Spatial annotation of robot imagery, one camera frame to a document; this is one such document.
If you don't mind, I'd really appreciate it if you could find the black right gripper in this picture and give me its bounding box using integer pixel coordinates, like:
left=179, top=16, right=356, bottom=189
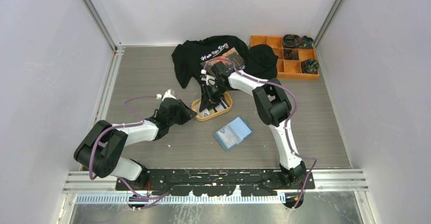
left=199, top=82, right=229, bottom=113

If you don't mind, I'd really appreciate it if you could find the yellow oval tray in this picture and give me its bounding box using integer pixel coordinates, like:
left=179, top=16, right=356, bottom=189
left=192, top=92, right=233, bottom=122

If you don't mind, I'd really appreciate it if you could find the blue leather card holder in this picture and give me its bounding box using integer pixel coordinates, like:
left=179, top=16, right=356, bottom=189
left=213, top=117, right=254, bottom=152

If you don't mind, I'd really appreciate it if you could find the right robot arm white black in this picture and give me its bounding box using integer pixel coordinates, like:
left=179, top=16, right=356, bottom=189
left=199, top=61, right=310, bottom=189

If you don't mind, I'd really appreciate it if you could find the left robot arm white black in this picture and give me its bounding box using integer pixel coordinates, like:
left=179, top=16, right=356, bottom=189
left=73, top=98, right=197, bottom=190

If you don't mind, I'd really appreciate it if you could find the silver vip card in tray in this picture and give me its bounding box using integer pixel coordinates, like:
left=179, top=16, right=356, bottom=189
left=199, top=109, right=212, bottom=118

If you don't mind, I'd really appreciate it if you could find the black printed t-shirt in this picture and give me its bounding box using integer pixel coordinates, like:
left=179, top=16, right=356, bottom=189
left=171, top=35, right=278, bottom=88

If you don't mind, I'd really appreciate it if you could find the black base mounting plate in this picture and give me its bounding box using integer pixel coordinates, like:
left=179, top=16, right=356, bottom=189
left=115, top=169, right=315, bottom=197

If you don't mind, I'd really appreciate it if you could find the orange wooden compartment tray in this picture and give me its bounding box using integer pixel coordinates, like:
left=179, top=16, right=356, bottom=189
left=250, top=35, right=320, bottom=80

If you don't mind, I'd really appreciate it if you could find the dark sock middle compartment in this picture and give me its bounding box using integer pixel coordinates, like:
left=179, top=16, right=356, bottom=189
left=283, top=48, right=299, bottom=60

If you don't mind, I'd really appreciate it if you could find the dark rolled sock top left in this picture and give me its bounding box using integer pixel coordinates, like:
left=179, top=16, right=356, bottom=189
left=282, top=34, right=303, bottom=48

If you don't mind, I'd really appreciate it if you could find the green patterned sock lower right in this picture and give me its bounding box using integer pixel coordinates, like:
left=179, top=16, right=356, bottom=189
left=300, top=58, right=320, bottom=74

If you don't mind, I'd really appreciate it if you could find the green rolled sock top right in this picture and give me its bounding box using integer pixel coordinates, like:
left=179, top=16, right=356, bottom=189
left=300, top=36, right=315, bottom=49

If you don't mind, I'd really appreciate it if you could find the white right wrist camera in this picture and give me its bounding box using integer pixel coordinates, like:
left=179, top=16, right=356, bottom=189
left=200, top=69, right=216, bottom=86

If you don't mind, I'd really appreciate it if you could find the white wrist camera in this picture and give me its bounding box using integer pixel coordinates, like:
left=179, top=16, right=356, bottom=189
left=162, top=89, right=176, bottom=102
left=200, top=69, right=216, bottom=86

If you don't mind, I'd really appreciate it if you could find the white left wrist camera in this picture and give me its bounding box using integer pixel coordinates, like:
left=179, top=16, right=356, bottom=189
left=162, top=89, right=176, bottom=102

